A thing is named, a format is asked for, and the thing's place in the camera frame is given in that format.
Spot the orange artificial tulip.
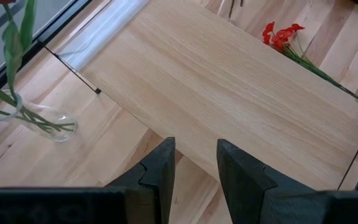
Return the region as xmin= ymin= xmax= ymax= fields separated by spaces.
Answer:
xmin=0 ymin=105 xmax=76 ymax=134

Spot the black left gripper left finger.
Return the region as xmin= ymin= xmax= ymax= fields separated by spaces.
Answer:
xmin=104 ymin=136 xmax=176 ymax=224

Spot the large red flower bunch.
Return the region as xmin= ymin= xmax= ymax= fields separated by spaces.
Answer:
xmin=261 ymin=21 xmax=358 ymax=110

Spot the black aluminium table frame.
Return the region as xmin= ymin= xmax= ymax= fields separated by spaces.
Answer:
xmin=0 ymin=0 xmax=358 ymax=191

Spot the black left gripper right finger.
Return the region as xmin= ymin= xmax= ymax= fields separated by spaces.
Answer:
xmin=216 ymin=139 xmax=278 ymax=224

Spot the clear glass vase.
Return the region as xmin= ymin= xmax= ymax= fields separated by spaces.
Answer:
xmin=0 ymin=89 xmax=78 ymax=143
xmin=218 ymin=0 xmax=247 ymax=27

